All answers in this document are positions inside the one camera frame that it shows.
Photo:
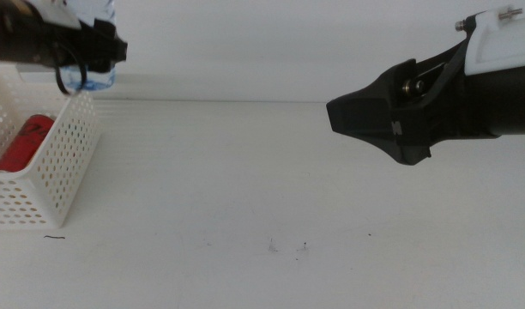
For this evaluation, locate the clear water bottle blue cap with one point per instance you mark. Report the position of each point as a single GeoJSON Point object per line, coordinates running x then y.
{"type": "Point", "coordinates": [99, 80]}

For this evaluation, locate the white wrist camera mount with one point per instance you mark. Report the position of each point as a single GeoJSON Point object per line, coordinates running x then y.
{"type": "Point", "coordinates": [502, 47]}
{"type": "Point", "coordinates": [56, 13]}

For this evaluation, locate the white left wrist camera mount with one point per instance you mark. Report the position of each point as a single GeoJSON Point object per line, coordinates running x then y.
{"type": "Point", "coordinates": [56, 13]}

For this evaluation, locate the red cola can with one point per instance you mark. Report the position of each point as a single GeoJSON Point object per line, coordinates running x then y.
{"type": "Point", "coordinates": [24, 143]}

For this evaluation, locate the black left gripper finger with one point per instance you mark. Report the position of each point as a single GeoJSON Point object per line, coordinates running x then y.
{"type": "Point", "coordinates": [110, 49]}

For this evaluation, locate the white perforated plastic basket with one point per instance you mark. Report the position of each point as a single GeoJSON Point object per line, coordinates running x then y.
{"type": "Point", "coordinates": [58, 216]}

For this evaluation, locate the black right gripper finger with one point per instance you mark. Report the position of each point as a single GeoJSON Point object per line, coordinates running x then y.
{"type": "Point", "coordinates": [374, 113]}

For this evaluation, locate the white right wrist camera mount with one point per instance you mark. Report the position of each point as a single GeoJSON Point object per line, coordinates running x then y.
{"type": "Point", "coordinates": [502, 47]}

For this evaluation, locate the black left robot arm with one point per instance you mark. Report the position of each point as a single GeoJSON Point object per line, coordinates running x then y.
{"type": "Point", "coordinates": [9, 38]}

